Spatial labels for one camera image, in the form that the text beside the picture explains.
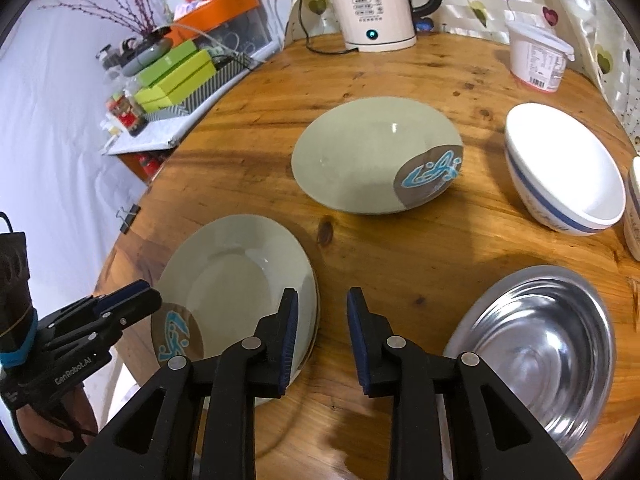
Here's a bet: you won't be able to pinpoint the white plate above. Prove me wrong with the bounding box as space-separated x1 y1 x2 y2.
151 214 319 408
504 103 627 237

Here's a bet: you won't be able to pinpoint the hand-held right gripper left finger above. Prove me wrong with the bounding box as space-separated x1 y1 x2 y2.
60 287 301 480

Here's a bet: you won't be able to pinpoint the person's left hand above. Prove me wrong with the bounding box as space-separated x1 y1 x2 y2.
17 382 99 457

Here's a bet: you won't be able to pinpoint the white plastic tub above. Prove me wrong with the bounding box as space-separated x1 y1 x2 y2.
505 21 576 94

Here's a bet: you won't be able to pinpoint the grey round dish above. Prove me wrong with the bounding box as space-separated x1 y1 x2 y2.
121 35 174 77

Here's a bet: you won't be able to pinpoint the black binder clip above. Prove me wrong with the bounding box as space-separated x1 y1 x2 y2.
116 204 142 235

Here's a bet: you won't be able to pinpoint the stainless steel bowl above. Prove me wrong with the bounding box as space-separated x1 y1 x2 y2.
442 265 616 458

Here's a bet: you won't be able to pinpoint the green plate with blue print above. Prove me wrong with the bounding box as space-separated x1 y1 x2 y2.
291 96 465 216

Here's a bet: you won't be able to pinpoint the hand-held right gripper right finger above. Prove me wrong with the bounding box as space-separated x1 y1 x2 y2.
346 287 576 480

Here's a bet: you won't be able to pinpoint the black kettle cord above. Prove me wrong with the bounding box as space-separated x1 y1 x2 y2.
304 30 362 57

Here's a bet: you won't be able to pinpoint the orange lidded clear box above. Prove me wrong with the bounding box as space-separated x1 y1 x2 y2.
169 0 281 63

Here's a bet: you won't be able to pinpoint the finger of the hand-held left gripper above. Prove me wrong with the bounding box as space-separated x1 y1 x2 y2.
92 281 153 312
47 289 164 357

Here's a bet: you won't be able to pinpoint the cream ceramic container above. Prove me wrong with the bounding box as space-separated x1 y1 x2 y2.
622 156 640 262

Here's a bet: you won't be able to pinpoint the pink dried branches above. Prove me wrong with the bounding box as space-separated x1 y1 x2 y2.
39 0 168 38

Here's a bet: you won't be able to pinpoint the white electric kettle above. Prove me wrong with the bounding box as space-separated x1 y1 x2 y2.
325 0 444 53

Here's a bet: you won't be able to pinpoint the striped cardboard box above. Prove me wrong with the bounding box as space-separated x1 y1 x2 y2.
145 55 257 122

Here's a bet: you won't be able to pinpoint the green boxes stack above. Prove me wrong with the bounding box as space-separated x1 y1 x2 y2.
134 51 219 111

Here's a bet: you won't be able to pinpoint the green cardboard box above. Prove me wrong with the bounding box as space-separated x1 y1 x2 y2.
136 40 199 88

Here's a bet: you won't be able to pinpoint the red filled glass jar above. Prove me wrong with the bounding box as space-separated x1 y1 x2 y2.
106 92 149 137

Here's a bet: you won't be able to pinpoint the white cable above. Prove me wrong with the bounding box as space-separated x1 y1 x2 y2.
264 0 284 48

